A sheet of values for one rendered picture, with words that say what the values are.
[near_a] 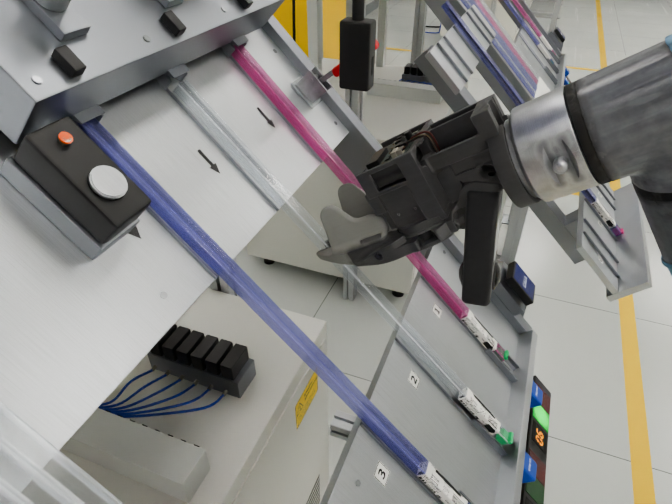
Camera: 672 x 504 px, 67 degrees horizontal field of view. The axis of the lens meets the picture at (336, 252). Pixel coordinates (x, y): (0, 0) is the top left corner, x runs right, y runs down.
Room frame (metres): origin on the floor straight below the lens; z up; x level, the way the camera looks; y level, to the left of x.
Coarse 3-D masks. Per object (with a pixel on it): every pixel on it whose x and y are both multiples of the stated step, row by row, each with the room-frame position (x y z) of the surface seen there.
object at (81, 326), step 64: (192, 64) 0.51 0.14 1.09; (128, 128) 0.39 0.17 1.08; (192, 128) 0.44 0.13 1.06; (256, 128) 0.49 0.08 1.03; (320, 128) 0.57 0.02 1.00; (0, 192) 0.28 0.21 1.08; (192, 192) 0.38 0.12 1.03; (256, 192) 0.42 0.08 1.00; (0, 256) 0.25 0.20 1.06; (64, 256) 0.27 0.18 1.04; (128, 256) 0.29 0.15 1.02; (192, 256) 0.32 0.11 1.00; (0, 320) 0.21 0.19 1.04; (64, 320) 0.23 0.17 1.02; (128, 320) 0.25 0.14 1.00; (0, 384) 0.18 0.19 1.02; (64, 384) 0.20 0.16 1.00
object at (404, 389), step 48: (432, 288) 0.47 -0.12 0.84; (432, 336) 0.41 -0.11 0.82; (384, 384) 0.32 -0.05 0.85; (432, 384) 0.35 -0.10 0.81; (480, 384) 0.39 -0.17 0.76; (432, 432) 0.30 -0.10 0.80; (480, 432) 0.33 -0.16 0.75; (336, 480) 0.22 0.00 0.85; (384, 480) 0.24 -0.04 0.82; (480, 480) 0.28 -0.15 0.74
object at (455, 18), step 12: (456, 12) 0.89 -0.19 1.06; (456, 24) 0.88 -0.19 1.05; (468, 36) 0.87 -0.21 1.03; (480, 48) 0.86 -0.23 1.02; (492, 60) 0.86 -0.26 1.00; (492, 72) 0.85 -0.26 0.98; (504, 84) 0.84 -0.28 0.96; (516, 96) 0.83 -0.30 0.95; (588, 192) 0.78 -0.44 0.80; (612, 228) 0.75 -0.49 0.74
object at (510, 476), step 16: (528, 336) 0.49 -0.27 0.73; (528, 352) 0.46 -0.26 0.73; (528, 368) 0.43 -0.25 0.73; (512, 384) 0.42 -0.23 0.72; (528, 384) 0.41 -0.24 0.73; (512, 400) 0.39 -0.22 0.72; (528, 400) 0.39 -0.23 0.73; (512, 416) 0.37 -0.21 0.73; (528, 416) 0.37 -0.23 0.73; (512, 448) 0.32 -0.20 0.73; (512, 464) 0.30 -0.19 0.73; (512, 480) 0.29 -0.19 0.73; (496, 496) 0.27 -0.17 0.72; (512, 496) 0.27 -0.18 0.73
